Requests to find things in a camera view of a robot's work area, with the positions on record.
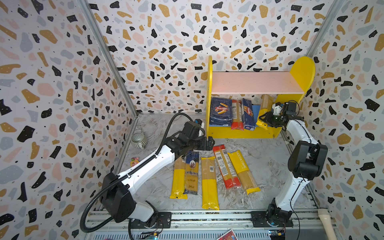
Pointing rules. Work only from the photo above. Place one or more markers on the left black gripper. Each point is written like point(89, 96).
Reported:
point(210, 145)

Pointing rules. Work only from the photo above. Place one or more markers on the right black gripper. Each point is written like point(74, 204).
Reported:
point(268, 118)

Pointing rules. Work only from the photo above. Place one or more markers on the yellow pastatime spaghetti bag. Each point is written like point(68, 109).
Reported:
point(243, 172)
point(266, 106)

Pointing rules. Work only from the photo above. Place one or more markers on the blue Barilla spaghetti box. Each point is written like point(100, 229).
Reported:
point(248, 115)

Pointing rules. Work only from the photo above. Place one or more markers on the blue Barilla rigatoni box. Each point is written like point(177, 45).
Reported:
point(221, 112)

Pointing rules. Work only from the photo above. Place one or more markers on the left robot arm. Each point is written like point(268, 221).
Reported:
point(119, 201)

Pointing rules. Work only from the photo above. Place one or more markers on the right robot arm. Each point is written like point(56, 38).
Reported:
point(305, 162)

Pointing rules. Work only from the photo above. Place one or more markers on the yellow shelf unit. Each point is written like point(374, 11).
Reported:
point(303, 71)

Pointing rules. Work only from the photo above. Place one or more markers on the dark blue Ankara spaghetti bag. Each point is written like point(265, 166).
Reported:
point(192, 173)

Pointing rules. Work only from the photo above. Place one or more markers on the red spaghetti bag with barcode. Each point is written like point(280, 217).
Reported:
point(227, 170)

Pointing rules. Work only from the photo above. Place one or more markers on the white ribbed ceramic cup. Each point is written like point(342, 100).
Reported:
point(139, 141)

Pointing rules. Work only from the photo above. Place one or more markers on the small pink yellow toy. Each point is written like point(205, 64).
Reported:
point(134, 161)

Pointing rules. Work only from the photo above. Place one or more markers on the red printed card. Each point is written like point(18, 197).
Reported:
point(229, 235)

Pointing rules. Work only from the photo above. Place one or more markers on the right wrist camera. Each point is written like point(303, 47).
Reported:
point(277, 108)

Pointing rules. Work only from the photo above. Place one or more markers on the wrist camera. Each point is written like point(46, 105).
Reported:
point(277, 108)
point(200, 123)

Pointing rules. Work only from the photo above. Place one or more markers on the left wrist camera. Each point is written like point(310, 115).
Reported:
point(200, 123)

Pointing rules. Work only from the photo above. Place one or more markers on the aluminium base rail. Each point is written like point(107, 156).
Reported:
point(304, 224)

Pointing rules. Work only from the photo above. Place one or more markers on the beige recorder flute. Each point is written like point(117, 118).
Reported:
point(326, 220)

